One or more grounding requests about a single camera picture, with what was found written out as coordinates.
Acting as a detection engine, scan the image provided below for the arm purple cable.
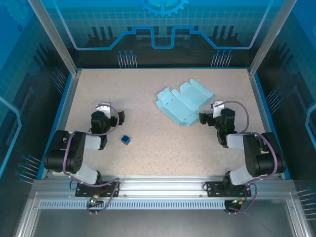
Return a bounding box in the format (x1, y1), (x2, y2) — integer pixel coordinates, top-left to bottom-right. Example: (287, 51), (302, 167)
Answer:
(213, 100), (279, 216)
(63, 103), (121, 215)

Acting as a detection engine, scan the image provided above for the blue table border frame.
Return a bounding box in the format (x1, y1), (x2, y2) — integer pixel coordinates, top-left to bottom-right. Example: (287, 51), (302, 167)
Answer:
(36, 66), (291, 180)

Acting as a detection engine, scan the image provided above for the aluminium frame post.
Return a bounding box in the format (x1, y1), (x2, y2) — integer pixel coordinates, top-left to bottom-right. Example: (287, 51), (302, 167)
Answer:
(26, 0), (82, 77)
(247, 0), (299, 76)

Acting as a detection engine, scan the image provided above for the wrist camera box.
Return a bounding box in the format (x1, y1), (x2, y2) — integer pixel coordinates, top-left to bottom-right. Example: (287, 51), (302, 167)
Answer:
(95, 101), (112, 118)
(210, 100), (226, 118)

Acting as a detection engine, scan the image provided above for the brushed metal plate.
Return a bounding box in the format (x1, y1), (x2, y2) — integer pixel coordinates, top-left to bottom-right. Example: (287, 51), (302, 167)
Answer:
(31, 207), (297, 237)

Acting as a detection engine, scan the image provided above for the small lit cable connector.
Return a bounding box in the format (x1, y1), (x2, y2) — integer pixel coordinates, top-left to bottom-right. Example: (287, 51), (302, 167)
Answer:
(231, 197), (248, 207)
(87, 194), (102, 206)

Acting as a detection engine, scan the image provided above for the clear printed acrylic panel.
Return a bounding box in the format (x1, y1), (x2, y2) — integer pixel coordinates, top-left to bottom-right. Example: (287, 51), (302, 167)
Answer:
(50, 0), (272, 51)

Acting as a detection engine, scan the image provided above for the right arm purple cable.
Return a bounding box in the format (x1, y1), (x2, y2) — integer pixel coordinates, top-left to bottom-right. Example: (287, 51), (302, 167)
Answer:
(213, 100), (279, 216)

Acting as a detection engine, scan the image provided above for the aluminium mounting beam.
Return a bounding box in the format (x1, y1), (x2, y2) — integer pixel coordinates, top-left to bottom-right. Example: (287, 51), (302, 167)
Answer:
(31, 175), (296, 198)

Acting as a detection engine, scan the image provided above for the slotted cable duct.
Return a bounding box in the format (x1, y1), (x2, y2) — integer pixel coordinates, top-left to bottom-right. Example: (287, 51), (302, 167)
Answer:
(39, 199), (227, 210)

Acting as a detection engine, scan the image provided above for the aluminium table side rail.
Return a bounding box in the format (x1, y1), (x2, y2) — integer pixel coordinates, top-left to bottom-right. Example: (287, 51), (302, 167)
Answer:
(248, 69), (282, 178)
(41, 70), (82, 179)

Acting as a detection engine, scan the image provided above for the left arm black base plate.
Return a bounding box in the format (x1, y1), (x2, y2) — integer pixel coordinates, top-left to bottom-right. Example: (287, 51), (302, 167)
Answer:
(75, 180), (121, 198)

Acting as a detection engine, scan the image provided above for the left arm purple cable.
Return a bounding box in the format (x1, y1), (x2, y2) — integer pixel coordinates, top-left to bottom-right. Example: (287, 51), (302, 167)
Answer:
(63, 103), (121, 215)

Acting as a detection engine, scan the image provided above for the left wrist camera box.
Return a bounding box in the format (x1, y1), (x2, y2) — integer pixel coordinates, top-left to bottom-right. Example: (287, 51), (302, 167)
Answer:
(95, 101), (112, 118)

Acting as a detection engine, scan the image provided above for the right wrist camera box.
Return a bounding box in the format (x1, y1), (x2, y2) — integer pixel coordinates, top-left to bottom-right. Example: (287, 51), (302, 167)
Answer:
(210, 100), (226, 118)

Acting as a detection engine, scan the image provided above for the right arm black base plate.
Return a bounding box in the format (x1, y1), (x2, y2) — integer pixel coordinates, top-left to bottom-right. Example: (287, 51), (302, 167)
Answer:
(204, 181), (252, 198)

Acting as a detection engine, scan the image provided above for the light blue paper box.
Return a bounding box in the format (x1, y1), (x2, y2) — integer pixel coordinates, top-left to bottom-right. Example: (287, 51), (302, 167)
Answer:
(155, 78), (215, 128)

